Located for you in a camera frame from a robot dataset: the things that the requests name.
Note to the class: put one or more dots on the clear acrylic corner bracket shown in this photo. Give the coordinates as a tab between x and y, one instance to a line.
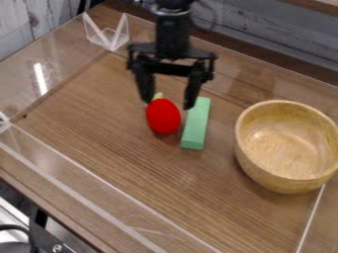
107	38

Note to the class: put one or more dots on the green foam block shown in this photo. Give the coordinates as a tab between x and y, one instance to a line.
195	125

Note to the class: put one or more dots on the red plush strawberry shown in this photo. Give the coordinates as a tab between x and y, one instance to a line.
163	115

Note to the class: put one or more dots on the black metal table frame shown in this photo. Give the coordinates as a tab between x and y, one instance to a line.
52	238

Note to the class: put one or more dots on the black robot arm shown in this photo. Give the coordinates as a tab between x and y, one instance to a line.
172	26

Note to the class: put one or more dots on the clear acrylic front barrier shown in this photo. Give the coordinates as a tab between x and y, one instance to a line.
96	210

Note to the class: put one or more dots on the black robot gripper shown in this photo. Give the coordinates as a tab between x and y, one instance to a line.
193	64

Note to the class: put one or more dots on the wooden bowl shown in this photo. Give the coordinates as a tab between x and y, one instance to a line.
286	146

